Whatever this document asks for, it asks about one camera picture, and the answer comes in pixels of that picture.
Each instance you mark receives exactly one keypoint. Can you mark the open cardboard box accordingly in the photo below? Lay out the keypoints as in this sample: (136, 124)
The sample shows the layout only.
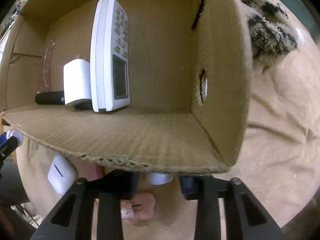
(190, 65)

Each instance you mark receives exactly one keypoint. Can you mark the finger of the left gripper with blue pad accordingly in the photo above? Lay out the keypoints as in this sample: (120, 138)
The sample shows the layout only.
(8, 145)

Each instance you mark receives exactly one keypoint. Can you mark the white remote control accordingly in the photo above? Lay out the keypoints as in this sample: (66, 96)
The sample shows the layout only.
(109, 57)

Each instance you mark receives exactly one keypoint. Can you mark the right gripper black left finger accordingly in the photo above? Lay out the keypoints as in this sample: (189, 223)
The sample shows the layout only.
(72, 216)

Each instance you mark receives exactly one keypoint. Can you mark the black cylindrical flashlight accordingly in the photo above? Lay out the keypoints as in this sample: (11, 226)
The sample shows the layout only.
(50, 98)

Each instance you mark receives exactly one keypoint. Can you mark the zigzag patterned fuzzy blanket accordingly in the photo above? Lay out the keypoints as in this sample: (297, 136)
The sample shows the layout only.
(273, 35)

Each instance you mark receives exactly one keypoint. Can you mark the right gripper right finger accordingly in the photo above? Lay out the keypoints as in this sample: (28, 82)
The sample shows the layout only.
(245, 216)

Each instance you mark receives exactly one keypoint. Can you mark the pink toy figure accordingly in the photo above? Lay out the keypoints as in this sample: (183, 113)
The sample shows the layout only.
(140, 207)

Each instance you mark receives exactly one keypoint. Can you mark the white earbuds case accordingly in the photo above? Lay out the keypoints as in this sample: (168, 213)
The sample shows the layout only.
(61, 174)

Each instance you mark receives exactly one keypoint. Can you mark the white charger plug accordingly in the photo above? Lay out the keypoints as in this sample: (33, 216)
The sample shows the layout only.
(76, 82)

